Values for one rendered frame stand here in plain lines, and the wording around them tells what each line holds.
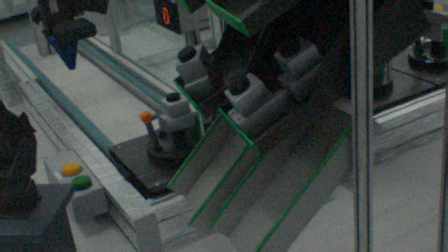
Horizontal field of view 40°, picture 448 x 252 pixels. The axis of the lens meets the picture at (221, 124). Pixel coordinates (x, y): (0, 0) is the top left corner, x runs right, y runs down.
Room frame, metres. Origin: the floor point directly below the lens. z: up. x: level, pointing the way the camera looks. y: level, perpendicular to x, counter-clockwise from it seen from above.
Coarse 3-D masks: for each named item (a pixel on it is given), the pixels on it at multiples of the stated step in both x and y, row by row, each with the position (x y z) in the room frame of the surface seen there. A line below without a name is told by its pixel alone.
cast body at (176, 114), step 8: (168, 96) 1.16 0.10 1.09; (176, 96) 1.16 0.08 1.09; (168, 104) 1.14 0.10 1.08; (176, 104) 1.14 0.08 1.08; (184, 104) 1.15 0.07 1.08; (168, 112) 1.14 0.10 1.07; (176, 112) 1.14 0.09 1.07; (184, 112) 1.15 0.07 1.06; (192, 112) 1.16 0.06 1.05; (160, 120) 1.16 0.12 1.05; (168, 120) 1.13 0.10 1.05; (176, 120) 1.14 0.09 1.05; (184, 120) 1.15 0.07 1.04; (192, 120) 1.16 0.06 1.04; (168, 128) 1.13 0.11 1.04; (176, 128) 1.14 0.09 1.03
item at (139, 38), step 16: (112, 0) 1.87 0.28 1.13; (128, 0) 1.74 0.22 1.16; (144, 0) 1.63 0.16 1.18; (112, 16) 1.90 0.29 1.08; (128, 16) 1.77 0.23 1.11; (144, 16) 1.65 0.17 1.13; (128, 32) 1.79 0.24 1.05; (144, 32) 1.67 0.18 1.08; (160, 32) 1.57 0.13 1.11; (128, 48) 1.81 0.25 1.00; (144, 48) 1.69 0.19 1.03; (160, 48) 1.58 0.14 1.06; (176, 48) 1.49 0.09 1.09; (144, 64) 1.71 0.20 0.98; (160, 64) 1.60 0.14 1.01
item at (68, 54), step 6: (54, 42) 0.99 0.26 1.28; (72, 42) 1.02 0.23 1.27; (60, 48) 1.01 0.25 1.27; (66, 48) 1.02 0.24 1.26; (72, 48) 1.02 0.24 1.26; (60, 54) 1.01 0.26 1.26; (66, 54) 1.02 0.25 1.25; (72, 54) 1.02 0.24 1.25; (66, 60) 1.02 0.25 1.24; (72, 60) 1.02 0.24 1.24; (72, 66) 1.03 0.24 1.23
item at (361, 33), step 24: (360, 0) 0.70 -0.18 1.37; (360, 24) 0.70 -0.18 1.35; (360, 48) 0.70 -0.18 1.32; (360, 72) 0.70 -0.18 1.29; (360, 96) 0.70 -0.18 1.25; (360, 120) 0.70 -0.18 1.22; (360, 144) 0.70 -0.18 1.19; (360, 168) 0.70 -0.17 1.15; (360, 192) 0.70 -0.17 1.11; (360, 216) 0.70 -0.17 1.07; (360, 240) 0.71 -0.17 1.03
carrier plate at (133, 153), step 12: (156, 132) 1.26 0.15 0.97; (120, 144) 1.22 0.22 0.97; (132, 144) 1.22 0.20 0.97; (144, 144) 1.21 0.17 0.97; (120, 156) 1.17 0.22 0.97; (132, 156) 1.16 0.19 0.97; (144, 156) 1.15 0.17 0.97; (132, 168) 1.11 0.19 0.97; (144, 168) 1.10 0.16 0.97; (156, 168) 1.09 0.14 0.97; (168, 168) 1.09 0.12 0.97; (144, 180) 1.05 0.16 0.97; (156, 180) 1.05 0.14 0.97; (168, 180) 1.04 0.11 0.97; (156, 192) 1.01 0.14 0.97
